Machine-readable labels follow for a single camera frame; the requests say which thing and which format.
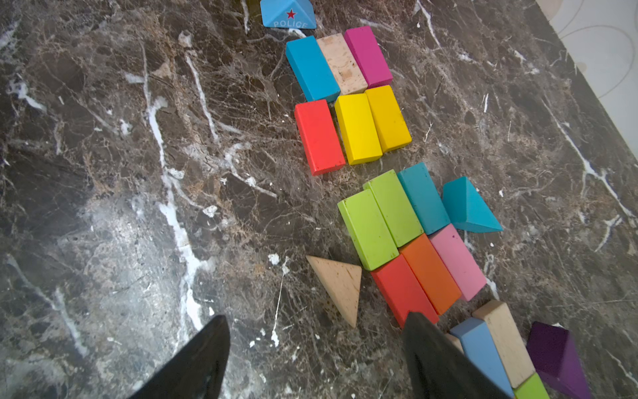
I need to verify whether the green rectangular block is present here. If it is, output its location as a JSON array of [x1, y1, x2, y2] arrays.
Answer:
[[514, 373, 550, 399]]

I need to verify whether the teal rectangular block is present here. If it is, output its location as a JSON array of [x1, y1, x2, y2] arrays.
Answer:
[[286, 37, 341, 102], [397, 162, 451, 235]]

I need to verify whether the yellow rectangular block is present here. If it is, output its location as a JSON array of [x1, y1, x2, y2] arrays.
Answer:
[[335, 94, 382, 166], [365, 85, 412, 153]]

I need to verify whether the pink rectangular block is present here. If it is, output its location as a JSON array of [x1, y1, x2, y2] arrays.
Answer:
[[430, 224, 486, 302]]

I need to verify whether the light blue triangular block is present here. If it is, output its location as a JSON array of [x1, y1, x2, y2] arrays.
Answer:
[[260, 0, 317, 29]]

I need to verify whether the natural wood triangular block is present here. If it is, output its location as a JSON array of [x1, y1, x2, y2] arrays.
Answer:
[[306, 255, 362, 329]]

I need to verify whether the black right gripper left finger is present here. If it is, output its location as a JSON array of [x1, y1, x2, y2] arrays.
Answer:
[[131, 315, 230, 398]]

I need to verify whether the lime green block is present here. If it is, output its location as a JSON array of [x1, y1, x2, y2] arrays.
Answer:
[[337, 190, 399, 271], [363, 170, 424, 248]]

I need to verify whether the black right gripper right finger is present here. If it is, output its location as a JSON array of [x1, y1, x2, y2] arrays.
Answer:
[[401, 312, 507, 398]]

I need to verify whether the light blue rectangular block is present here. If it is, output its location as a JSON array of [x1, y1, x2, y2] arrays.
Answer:
[[450, 318, 514, 398]]

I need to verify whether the natural wood rectangular block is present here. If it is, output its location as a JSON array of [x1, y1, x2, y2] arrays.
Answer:
[[472, 299, 535, 389]]

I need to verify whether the orange-red rectangular block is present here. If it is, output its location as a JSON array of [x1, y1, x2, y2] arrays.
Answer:
[[400, 234, 461, 315]]

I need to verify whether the magenta rectangular block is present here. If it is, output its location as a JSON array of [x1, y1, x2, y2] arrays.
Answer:
[[344, 26, 393, 88]]

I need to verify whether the red rectangular block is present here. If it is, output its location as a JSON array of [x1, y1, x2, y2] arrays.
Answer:
[[372, 254, 439, 329], [294, 99, 346, 176]]

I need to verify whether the teal triangular block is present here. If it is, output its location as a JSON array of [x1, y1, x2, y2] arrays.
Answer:
[[442, 176, 503, 233]]

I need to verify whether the purple triangular block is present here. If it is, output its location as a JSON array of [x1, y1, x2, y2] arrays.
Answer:
[[527, 322, 591, 399]]

